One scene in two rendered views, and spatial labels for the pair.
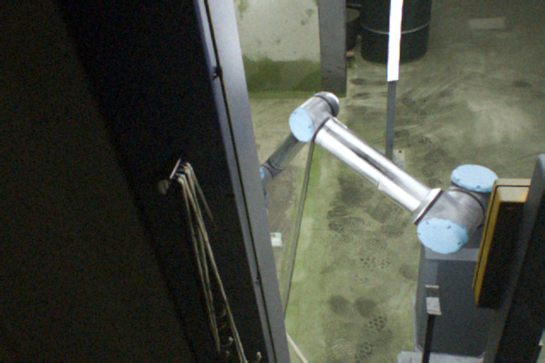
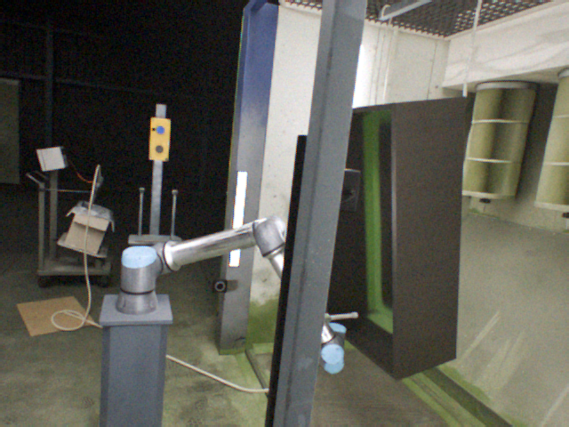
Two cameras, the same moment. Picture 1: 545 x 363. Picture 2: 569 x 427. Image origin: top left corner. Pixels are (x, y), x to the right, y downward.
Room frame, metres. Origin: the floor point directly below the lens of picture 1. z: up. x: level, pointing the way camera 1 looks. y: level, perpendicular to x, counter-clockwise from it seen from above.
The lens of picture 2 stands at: (3.08, -1.17, 1.40)
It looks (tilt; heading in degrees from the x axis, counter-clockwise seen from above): 10 degrees down; 149
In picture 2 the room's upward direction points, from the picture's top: 6 degrees clockwise
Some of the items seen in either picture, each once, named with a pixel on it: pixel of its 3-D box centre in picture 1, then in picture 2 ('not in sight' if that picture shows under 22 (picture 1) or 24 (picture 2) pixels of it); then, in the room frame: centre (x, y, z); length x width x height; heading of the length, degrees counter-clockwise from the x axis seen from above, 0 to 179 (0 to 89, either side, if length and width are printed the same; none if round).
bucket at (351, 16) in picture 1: (342, 30); not in sight; (4.36, -0.81, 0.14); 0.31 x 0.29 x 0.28; 165
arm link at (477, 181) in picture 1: (471, 193); (140, 267); (1.31, -0.69, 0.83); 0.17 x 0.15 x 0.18; 136
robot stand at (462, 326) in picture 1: (456, 284); (133, 369); (1.32, -0.69, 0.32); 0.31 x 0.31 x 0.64; 75
